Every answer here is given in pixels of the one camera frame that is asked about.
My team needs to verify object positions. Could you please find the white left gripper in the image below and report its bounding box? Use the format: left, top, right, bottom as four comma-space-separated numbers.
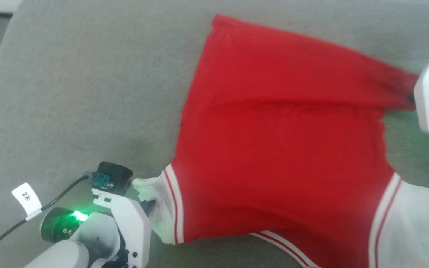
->
92, 188, 158, 268

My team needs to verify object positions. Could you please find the red and white shirt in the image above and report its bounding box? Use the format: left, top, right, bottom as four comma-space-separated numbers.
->
132, 14, 429, 268

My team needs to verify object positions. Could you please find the grey fabric sofa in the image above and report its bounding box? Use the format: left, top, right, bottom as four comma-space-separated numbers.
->
0, 0, 429, 268

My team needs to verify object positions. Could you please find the teal left camera connector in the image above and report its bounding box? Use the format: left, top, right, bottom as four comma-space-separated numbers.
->
83, 170, 114, 189

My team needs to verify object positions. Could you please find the white cable label tag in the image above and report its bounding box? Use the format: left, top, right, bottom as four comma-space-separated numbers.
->
11, 182, 43, 221

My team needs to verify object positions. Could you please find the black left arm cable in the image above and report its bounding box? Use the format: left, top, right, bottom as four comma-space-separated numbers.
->
0, 175, 89, 262

